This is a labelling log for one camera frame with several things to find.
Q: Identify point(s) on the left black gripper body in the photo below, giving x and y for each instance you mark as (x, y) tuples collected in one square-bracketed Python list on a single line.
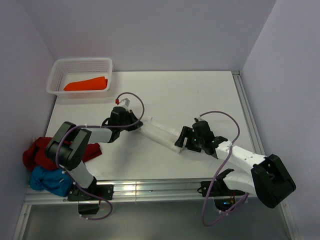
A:
[(126, 120)]

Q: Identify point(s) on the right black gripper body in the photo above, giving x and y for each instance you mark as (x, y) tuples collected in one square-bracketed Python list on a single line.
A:
[(195, 143)]

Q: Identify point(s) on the white printed t-shirt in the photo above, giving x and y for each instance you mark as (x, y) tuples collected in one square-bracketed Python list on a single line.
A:
[(160, 134)]

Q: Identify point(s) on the white plastic basket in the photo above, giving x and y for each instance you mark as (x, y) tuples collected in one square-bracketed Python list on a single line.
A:
[(70, 70)]

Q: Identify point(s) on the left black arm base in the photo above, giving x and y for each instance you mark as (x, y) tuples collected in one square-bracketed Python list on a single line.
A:
[(89, 204)]

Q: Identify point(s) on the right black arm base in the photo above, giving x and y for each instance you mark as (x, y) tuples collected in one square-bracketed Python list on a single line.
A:
[(219, 189)]

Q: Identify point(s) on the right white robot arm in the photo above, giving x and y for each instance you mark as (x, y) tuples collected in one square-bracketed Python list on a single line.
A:
[(265, 177)]

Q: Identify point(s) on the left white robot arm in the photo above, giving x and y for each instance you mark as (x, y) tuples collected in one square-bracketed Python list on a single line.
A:
[(67, 147)]

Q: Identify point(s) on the orange rolled t-shirt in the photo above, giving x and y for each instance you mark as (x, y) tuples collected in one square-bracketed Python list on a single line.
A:
[(94, 84)]

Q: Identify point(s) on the blue t-shirt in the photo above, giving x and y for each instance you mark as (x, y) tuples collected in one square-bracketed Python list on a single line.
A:
[(53, 181)]

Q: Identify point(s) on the dark red t-shirt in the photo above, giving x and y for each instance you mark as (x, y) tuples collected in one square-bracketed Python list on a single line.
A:
[(35, 155)]

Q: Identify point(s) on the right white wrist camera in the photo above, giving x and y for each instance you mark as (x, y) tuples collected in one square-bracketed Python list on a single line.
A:
[(197, 119)]

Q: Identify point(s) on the right side aluminium rail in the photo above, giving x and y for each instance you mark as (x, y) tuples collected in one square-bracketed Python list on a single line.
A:
[(248, 115)]

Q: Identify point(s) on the aluminium rail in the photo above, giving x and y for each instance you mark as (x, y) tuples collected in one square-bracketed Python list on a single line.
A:
[(248, 115), (124, 191)]

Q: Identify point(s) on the front aluminium rail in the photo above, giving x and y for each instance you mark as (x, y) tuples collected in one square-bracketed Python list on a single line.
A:
[(124, 191)]

